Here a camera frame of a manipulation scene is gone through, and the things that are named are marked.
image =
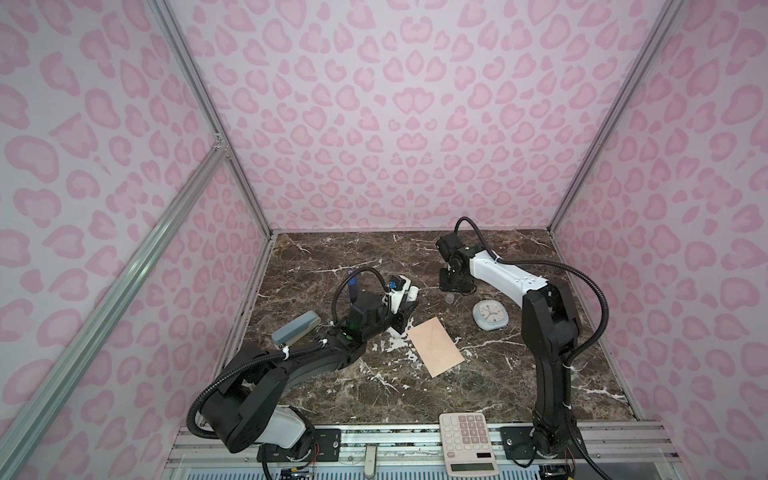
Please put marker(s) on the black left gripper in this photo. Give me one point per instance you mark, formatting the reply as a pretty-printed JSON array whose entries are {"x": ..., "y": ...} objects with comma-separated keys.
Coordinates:
[{"x": 403, "y": 314}]

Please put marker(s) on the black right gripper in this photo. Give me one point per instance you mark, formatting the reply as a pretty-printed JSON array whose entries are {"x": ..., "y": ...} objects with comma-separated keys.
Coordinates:
[{"x": 467, "y": 287}]

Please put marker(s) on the peach pink envelope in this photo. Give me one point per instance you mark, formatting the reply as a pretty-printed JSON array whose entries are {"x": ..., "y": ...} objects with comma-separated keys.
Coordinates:
[{"x": 435, "y": 347}]

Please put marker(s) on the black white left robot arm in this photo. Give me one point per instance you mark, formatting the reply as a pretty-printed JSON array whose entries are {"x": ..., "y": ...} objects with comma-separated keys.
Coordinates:
[{"x": 241, "y": 407}]

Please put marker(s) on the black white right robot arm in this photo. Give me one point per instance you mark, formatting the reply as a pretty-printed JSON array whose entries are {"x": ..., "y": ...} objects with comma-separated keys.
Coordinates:
[{"x": 549, "y": 327}]

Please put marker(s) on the small white alarm clock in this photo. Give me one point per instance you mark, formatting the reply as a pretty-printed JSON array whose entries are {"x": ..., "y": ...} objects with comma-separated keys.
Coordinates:
[{"x": 490, "y": 315}]

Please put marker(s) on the grey blue rectangular box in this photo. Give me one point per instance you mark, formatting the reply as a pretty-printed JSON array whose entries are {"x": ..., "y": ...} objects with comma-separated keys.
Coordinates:
[{"x": 296, "y": 329}]

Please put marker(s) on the pink white calculator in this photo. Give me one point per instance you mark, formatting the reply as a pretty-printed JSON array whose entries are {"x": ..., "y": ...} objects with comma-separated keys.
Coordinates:
[{"x": 466, "y": 446}]

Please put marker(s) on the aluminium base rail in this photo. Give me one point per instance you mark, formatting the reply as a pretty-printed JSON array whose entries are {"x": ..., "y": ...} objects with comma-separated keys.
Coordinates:
[{"x": 623, "y": 450}]

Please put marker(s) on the white clip on rail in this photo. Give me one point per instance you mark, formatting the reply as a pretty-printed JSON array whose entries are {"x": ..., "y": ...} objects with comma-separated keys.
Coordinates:
[{"x": 370, "y": 462}]

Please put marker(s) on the diagonal aluminium frame bar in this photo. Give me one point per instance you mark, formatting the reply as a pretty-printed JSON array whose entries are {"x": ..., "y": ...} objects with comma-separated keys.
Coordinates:
[{"x": 37, "y": 415}]

